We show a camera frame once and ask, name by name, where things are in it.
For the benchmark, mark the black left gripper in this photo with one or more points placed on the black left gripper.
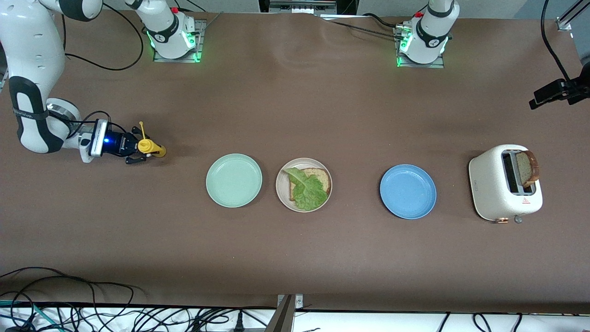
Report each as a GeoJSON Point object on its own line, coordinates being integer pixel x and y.
{"type": "Point", "coordinates": [549, 91]}

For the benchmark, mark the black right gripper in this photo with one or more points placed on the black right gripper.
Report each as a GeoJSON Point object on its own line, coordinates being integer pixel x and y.
{"type": "Point", "coordinates": [120, 143]}

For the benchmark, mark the yellow mustard squeeze bottle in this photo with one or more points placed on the yellow mustard squeeze bottle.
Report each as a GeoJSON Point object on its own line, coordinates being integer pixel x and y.
{"type": "Point", "coordinates": [147, 146]}

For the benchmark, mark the brown bread slice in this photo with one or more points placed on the brown bread slice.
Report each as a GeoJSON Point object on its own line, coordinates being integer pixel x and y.
{"type": "Point", "coordinates": [525, 168]}
{"type": "Point", "coordinates": [322, 180]}

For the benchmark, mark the beige plate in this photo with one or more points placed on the beige plate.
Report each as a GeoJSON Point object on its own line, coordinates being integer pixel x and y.
{"type": "Point", "coordinates": [282, 186]}

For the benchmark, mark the green lettuce leaf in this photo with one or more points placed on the green lettuce leaf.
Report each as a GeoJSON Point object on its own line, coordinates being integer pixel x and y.
{"type": "Point", "coordinates": [309, 191]}

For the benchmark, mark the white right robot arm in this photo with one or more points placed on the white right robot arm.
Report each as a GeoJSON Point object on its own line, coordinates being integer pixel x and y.
{"type": "Point", "coordinates": [37, 69]}

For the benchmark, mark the mint green plate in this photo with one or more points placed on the mint green plate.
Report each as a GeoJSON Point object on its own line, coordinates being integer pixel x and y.
{"type": "Point", "coordinates": [234, 180]}

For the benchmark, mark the blue plate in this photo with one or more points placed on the blue plate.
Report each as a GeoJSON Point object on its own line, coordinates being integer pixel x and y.
{"type": "Point", "coordinates": [408, 191]}

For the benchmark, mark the white two-slot toaster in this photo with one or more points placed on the white two-slot toaster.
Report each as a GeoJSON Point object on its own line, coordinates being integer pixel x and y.
{"type": "Point", "coordinates": [488, 184]}

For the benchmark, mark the black power plug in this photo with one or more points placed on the black power plug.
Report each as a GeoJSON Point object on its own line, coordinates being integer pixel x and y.
{"type": "Point", "coordinates": [239, 323]}

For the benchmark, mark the black and silver control box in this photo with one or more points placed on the black and silver control box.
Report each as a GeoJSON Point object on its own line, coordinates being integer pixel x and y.
{"type": "Point", "coordinates": [302, 7]}

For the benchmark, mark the dark metal profile bar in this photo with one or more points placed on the dark metal profile bar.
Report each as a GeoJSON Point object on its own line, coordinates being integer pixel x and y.
{"type": "Point", "coordinates": [282, 318]}

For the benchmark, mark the aluminium frame profile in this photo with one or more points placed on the aluminium frame profile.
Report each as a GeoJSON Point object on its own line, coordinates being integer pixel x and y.
{"type": "Point", "coordinates": [564, 22]}

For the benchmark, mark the grey metal base plate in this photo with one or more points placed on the grey metal base plate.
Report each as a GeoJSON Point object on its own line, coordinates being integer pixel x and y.
{"type": "Point", "coordinates": [201, 37]}
{"type": "Point", "coordinates": [438, 65]}

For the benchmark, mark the small metal bracket plate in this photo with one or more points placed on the small metal bracket plate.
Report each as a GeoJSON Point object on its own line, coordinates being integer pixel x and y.
{"type": "Point", "coordinates": [298, 302]}

